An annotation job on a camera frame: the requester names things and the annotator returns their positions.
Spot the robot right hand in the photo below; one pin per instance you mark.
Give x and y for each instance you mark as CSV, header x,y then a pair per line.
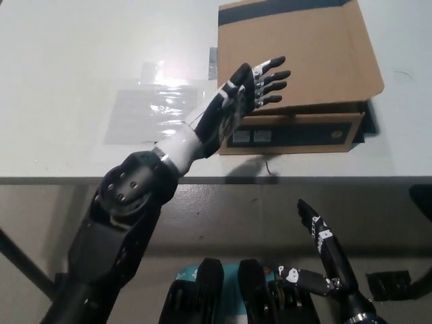
x,y
332,256

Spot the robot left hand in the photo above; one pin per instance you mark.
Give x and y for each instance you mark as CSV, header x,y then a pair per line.
x,y
233,101

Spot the brown cardboard box with lid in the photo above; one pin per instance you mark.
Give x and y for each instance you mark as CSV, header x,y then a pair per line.
x,y
303,60

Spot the black robot legs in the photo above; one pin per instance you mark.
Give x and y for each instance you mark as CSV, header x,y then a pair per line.
x,y
211,290

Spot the large black floor tape patch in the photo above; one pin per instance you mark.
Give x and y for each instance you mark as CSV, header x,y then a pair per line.
x,y
388,285

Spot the clear plastic sheet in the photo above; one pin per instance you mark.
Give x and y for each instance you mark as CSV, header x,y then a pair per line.
x,y
152,104

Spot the curved black table leg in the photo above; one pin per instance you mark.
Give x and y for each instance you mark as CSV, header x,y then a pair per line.
x,y
422,199

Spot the straight black table leg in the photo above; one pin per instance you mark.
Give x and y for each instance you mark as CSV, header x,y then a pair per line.
x,y
23,261

